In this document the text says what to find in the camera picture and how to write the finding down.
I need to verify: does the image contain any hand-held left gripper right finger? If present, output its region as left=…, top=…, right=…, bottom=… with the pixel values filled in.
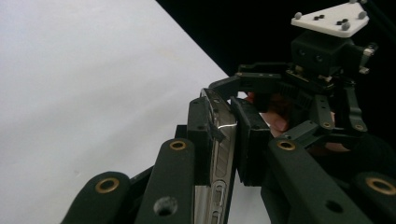
left=230, top=96, right=273, bottom=188

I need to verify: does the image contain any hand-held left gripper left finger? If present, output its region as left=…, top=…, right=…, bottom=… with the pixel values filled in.
left=176, top=96, right=217, bottom=188

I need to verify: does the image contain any cartoon print phone case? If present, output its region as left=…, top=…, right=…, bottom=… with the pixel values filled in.
left=193, top=88, right=239, bottom=224

